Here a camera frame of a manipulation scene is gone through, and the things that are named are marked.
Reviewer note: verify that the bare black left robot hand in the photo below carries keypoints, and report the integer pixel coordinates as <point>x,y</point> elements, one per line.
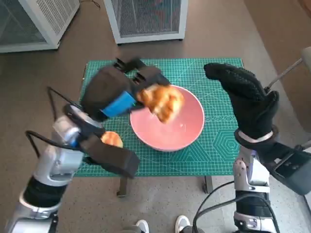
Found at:
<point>104,85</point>

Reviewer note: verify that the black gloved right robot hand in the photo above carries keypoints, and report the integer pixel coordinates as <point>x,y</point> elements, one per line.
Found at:
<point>250,102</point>

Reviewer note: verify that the round toy bread bun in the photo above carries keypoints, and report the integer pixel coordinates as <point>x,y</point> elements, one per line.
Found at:
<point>111,138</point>

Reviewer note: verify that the long toy bread loaf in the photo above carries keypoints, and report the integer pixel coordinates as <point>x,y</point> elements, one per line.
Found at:
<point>165,102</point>

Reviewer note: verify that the pink bowl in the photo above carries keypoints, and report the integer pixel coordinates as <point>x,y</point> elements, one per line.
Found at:
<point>170,136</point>

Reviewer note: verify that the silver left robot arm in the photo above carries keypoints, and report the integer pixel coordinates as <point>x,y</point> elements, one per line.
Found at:
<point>58,160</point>

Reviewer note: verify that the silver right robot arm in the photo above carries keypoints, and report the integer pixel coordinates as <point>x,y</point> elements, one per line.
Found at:
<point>255,179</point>

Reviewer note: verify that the green cutting mat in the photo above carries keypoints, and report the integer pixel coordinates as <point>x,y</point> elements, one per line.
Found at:
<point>213,157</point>

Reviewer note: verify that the white mesh front cabinet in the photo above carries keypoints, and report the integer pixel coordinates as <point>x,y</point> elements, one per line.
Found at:
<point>148,19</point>

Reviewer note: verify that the white cabinet with slotted side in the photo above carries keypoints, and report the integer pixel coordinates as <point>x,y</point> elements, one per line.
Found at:
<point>51,14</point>

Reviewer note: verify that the metal table leg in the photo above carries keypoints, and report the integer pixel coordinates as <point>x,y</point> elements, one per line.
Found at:
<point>207,184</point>
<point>122,187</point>

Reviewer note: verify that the white board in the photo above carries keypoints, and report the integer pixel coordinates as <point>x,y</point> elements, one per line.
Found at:
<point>307,200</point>

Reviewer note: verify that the white right robot foot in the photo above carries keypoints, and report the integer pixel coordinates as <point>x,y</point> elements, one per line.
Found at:
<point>182,223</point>

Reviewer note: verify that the white robot foot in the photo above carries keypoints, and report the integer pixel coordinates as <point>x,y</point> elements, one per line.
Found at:
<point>143,225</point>
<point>182,223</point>

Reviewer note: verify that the white left robot foot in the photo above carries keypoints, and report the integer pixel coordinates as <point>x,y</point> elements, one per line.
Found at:
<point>143,225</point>

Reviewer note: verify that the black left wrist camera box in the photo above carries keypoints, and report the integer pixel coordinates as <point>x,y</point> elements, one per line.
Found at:
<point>114,160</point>

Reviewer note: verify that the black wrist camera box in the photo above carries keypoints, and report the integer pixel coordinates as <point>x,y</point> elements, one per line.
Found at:
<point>114,160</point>
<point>291,174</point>

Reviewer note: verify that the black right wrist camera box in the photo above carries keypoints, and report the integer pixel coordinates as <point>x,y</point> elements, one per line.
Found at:
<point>291,174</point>

